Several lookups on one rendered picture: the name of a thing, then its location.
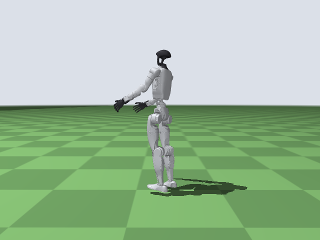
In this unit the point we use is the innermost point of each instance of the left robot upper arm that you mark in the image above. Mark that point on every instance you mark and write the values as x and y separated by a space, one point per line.
153 73

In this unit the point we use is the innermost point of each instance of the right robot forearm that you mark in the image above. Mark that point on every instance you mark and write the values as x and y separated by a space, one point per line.
151 102

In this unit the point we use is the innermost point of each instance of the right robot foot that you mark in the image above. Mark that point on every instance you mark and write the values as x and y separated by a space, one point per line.
171 184

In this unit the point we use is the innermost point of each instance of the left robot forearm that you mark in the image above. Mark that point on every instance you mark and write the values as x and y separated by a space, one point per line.
134 94

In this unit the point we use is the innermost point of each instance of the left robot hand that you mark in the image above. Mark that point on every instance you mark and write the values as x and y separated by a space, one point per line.
119 104

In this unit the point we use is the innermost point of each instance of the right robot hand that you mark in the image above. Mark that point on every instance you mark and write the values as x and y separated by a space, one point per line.
140 105

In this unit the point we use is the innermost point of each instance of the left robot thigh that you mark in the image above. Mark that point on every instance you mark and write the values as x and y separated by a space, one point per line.
153 131

